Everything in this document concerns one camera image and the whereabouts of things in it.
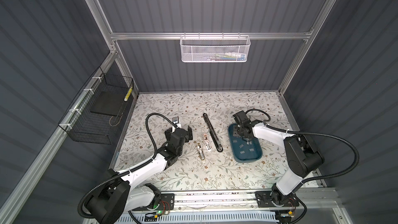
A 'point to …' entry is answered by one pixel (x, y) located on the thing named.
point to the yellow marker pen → (128, 94)
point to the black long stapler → (212, 134)
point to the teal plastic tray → (242, 151)
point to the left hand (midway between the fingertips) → (181, 127)
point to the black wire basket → (94, 117)
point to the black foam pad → (110, 102)
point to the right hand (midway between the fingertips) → (238, 132)
